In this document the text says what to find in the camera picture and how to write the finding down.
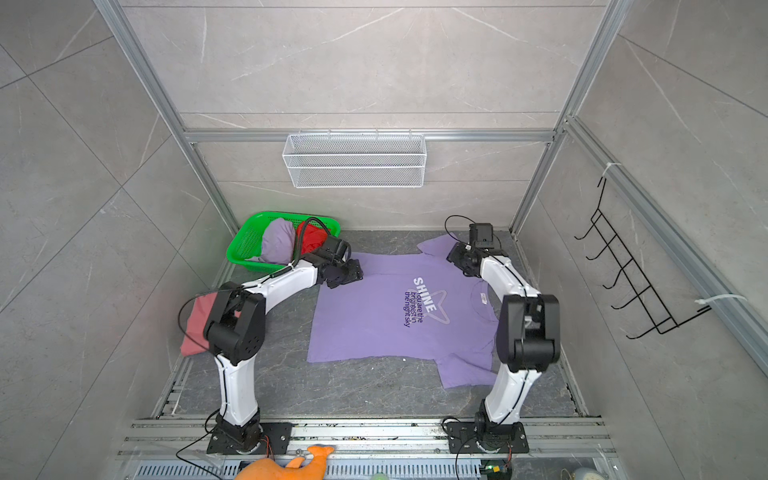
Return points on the orange plush toy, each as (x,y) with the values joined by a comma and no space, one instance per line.
(295,469)

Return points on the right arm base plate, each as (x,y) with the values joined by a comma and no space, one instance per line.
(470,438)

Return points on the green plastic laundry basket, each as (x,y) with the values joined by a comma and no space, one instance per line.
(247,242)

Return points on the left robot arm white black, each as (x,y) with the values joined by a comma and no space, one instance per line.
(236,327)

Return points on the folded pink t-shirt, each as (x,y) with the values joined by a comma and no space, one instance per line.
(194,342)

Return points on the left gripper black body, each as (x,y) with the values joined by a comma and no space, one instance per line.
(347,271)

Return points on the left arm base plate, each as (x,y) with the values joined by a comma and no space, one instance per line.
(270,438)

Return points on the lavender t-shirt in basket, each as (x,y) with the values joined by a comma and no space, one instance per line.
(277,243)

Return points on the aluminium mounting rail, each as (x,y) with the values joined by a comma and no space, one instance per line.
(358,438)

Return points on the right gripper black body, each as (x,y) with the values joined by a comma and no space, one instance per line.
(462,256)

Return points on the white wire wall basket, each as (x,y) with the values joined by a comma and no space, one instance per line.
(355,160)

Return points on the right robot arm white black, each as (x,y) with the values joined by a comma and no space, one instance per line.
(527,338)

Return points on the black wire hook rack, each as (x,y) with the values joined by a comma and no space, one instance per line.
(657,316)

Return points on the purple t-shirt with print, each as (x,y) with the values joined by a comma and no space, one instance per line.
(412,305)

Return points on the red t-shirt in basket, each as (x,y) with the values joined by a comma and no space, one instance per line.
(310,237)

